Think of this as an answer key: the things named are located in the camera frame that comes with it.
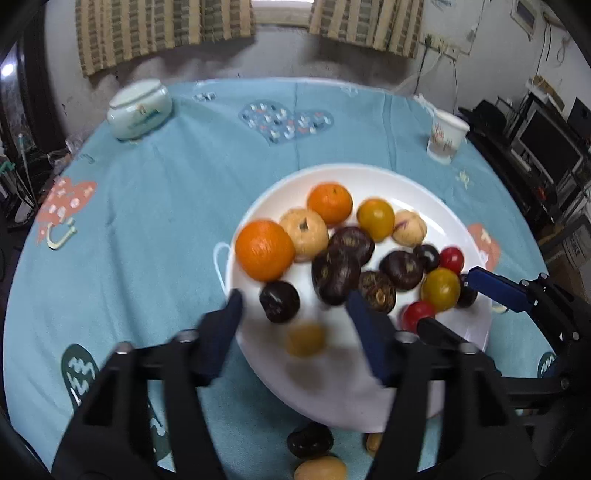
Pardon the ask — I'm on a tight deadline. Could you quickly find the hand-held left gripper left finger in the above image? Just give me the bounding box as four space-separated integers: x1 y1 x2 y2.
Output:
51 288 245 480

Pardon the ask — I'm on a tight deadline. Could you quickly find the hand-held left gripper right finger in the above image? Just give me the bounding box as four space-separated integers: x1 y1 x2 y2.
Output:
346 290 541 480

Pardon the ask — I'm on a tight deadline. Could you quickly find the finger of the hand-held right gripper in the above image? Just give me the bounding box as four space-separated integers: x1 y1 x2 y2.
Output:
466 267 583 342
416 318 476 356

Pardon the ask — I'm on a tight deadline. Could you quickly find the small dark cherry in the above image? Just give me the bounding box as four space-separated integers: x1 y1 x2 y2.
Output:
456 274 478 309
413 244 441 273

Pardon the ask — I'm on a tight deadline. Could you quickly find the red cherry tomato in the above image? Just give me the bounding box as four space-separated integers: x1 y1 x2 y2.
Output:
438 247 465 274
400 301 437 332

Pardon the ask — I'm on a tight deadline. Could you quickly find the yellow orange tomato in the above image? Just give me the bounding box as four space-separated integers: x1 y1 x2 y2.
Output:
421 268 461 311
356 198 396 242

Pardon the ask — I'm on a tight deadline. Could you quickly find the brown passion fruit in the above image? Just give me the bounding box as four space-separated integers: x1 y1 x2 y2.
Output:
358 271 398 312

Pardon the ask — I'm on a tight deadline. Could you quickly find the dark purple mangosteen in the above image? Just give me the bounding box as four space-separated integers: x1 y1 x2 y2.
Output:
328 226 376 266
259 281 301 324
311 249 362 306

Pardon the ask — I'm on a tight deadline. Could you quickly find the pale yellow round plum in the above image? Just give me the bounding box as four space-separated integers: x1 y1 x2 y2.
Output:
285 323 328 358

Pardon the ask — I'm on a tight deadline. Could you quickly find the white round plate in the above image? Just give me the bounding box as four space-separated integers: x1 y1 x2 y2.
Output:
225 163 494 432

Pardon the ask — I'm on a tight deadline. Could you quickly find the large orange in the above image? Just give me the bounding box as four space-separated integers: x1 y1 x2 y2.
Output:
235 220 296 282

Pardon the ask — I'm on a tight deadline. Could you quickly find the pale striped melon pear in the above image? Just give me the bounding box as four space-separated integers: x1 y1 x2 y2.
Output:
392 210 428 247

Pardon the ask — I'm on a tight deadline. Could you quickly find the beige apple with stem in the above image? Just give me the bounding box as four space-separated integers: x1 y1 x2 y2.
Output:
279 209 329 263

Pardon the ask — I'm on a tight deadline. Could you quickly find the light blue printed tablecloth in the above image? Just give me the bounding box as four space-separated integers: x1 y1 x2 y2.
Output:
2 78 561 480

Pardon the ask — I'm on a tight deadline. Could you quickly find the small orange tangerine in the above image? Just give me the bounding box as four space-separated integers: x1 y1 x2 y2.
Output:
307 183 354 228

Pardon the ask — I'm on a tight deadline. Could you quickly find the dark computer desk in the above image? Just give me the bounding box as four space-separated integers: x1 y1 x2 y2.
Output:
459 99 591 241

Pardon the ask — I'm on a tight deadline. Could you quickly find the black computer monitor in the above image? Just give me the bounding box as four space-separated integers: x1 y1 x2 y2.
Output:
519 104 585 181

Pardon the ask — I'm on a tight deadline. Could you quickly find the white paper cup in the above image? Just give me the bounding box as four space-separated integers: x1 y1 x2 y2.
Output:
426 109 470 164

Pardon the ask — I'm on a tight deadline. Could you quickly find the white ceramic jar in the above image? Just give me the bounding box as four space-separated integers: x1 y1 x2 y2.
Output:
107 79 173 141

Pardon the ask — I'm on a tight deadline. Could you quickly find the striped beige curtain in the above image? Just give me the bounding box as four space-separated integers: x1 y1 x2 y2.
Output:
308 0 426 59
75 0 256 78

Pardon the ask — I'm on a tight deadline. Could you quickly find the dark wooden cabinet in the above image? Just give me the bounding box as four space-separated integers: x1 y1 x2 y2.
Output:
0 28 61 158

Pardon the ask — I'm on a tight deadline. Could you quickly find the window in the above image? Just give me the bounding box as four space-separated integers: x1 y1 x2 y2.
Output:
252 0 315 10

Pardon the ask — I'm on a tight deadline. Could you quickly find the white wall socket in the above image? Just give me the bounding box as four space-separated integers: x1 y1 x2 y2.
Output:
424 36 462 58

